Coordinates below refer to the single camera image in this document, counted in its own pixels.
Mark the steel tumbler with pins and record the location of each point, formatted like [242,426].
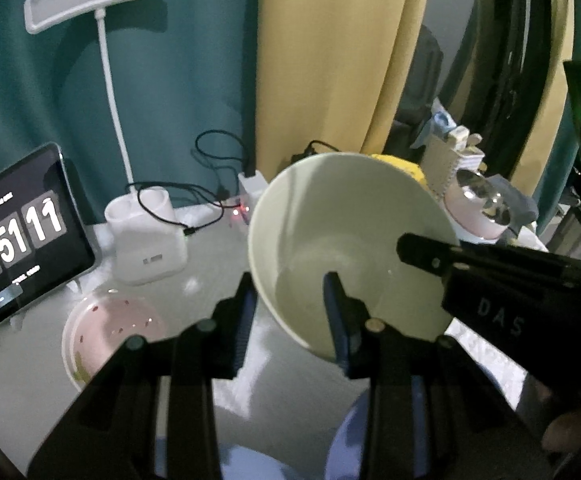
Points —
[570,230]

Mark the yellow packet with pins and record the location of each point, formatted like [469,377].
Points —
[405,167]

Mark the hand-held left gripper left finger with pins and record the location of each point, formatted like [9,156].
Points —
[244,332]

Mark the blue snack packet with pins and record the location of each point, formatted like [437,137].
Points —
[443,122]

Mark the dark window frame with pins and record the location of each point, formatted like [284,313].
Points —
[500,60]

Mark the small white bowl pink inside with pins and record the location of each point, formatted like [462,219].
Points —
[115,320]

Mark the white power strip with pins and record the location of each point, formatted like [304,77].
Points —
[238,212]

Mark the tablet showing clock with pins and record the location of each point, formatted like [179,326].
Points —
[20,240]

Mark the grey cloth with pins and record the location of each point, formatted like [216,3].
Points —
[522,205]

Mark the white textured tablecloth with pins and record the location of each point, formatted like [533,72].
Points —
[475,345]

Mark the pink steel-lined bowl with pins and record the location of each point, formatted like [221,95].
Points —
[470,220]

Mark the white charger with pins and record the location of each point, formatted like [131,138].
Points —
[251,185]

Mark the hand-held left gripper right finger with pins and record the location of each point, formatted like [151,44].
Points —
[338,330]

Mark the person's right hand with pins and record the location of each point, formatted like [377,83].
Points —
[562,430]

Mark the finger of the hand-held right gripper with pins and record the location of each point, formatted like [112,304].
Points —
[423,255]

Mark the yellow curtain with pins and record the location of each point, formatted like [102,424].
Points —
[550,85]
[320,60]

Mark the white basket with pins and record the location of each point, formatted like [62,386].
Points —
[438,170]

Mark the cream bowl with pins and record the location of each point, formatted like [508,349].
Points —
[345,220]

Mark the teal curtain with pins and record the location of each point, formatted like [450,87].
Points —
[562,170]
[180,60]

